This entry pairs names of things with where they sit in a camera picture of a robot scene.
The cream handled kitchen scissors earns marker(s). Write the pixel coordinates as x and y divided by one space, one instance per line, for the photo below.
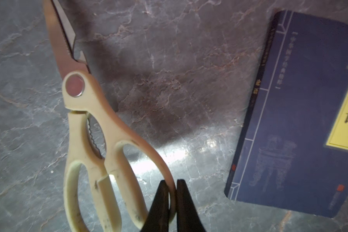
97 138

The dark blue book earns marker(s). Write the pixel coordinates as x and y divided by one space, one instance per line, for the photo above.
293 148

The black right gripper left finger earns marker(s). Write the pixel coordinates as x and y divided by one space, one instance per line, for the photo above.
158 217

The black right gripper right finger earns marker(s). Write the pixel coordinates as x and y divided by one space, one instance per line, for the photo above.
187 216

